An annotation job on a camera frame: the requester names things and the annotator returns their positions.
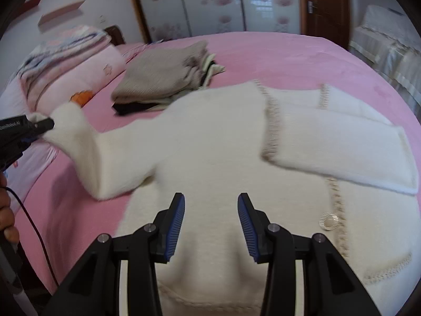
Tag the pink bed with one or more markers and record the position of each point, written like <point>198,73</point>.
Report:
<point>296,65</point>

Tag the pink wall shelf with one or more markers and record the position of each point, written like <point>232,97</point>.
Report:
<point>31,4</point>
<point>59,14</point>

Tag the white fluffy sweater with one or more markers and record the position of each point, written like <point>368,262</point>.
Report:
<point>204,144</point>

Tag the brown wooden door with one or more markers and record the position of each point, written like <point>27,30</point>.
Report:
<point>329,6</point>

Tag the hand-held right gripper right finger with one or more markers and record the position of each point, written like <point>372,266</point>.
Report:
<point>246,227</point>

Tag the pink folded quilt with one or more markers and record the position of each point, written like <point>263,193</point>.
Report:
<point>82,75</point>

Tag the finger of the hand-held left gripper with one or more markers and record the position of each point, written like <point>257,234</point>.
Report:
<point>42,125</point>

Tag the dark wooden headboard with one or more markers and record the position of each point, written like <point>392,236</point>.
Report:
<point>115,34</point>

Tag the cream striped folded garment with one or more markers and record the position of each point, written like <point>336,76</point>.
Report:
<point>215,69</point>

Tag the person's left hand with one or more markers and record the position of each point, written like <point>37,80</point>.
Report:
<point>6,214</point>

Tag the black folded garment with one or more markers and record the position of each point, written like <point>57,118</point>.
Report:
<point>131,108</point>

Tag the beige folded sweater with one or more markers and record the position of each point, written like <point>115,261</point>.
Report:
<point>158,69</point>

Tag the white lace covered furniture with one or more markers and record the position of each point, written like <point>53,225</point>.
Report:
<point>378,36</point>

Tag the floral sliding door wardrobe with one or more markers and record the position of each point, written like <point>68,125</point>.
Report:
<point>204,3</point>

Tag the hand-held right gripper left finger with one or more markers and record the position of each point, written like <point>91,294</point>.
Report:
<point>176,223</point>

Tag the light pink printed pillow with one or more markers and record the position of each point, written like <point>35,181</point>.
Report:
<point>33,168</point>

